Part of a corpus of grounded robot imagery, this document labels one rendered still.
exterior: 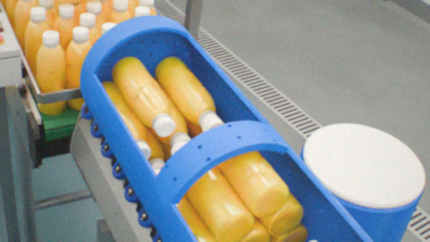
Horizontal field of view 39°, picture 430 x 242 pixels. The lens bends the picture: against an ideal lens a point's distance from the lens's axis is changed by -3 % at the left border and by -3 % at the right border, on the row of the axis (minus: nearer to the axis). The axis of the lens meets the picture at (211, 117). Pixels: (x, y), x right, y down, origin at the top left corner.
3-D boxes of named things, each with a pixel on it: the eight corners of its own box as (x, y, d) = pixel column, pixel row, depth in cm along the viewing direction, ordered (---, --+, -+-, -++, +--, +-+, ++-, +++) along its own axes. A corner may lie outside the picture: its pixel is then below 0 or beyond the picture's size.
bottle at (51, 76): (37, 100, 159) (34, 33, 147) (65, 99, 161) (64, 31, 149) (38, 117, 153) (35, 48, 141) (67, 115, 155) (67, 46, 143)
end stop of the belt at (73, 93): (41, 105, 149) (41, 95, 148) (41, 103, 150) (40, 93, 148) (187, 79, 167) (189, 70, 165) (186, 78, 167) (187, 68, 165)
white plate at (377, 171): (404, 224, 118) (402, 229, 119) (438, 155, 138) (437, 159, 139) (282, 166, 128) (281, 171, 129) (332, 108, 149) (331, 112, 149)
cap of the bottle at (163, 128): (175, 119, 121) (179, 124, 120) (163, 134, 122) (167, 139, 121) (162, 112, 119) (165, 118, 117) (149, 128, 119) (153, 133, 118)
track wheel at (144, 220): (155, 215, 119) (162, 218, 121) (146, 199, 123) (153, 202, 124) (141, 230, 120) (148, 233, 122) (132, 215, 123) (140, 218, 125)
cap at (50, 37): (41, 36, 146) (41, 30, 145) (58, 35, 147) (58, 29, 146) (43, 44, 143) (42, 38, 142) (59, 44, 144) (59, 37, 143)
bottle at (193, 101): (154, 86, 141) (192, 140, 127) (153, 59, 136) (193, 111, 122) (183, 78, 143) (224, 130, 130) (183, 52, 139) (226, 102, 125)
